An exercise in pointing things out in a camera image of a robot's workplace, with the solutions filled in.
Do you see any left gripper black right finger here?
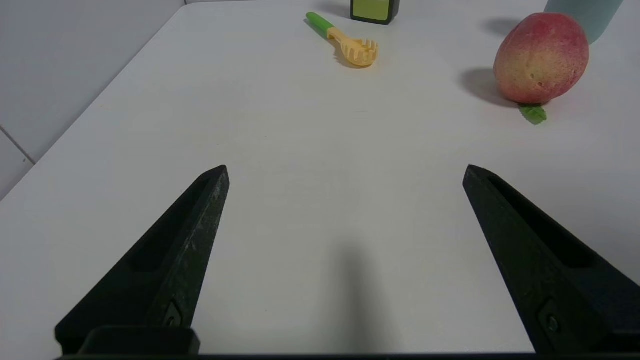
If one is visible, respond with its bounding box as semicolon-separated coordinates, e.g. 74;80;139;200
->
463;165;640;354

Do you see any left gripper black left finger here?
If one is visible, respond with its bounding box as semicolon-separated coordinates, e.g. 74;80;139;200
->
55;165;230;354

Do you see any red-yellow peach with leaf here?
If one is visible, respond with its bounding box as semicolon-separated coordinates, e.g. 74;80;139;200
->
493;12;590;126

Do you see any pale blue-green cup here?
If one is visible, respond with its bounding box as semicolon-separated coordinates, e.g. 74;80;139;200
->
544;0;625;45

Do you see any black bottle with green label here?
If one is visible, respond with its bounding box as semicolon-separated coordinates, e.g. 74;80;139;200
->
350;0;401;25

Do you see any yellow spoon with green handle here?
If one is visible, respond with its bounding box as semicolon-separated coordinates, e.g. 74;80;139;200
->
306;12;379;68

